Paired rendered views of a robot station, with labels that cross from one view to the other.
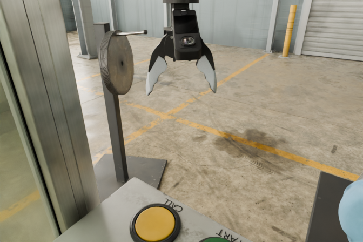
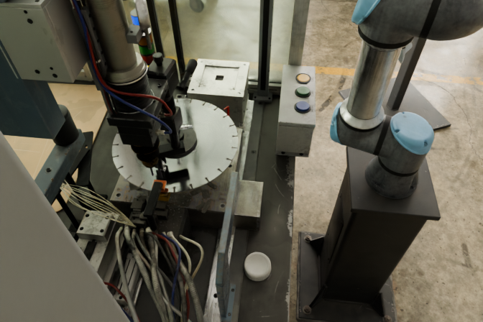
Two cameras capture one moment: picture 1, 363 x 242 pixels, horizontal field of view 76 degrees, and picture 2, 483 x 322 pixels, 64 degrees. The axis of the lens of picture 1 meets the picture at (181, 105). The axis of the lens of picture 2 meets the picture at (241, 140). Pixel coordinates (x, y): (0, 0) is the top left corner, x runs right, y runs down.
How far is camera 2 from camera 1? 1.09 m
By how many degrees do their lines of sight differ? 54
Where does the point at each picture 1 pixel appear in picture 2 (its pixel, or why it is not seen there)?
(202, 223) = (312, 86)
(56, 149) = (294, 42)
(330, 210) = not seen: hidden behind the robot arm
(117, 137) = (407, 65)
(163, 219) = (305, 78)
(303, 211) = not seen: outside the picture
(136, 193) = (309, 70)
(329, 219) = not seen: hidden behind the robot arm
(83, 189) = (297, 58)
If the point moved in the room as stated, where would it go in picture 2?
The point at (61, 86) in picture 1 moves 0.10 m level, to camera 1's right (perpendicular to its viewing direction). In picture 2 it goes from (301, 27) to (320, 43)
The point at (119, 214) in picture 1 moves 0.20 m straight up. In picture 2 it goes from (300, 70) to (307, 16)
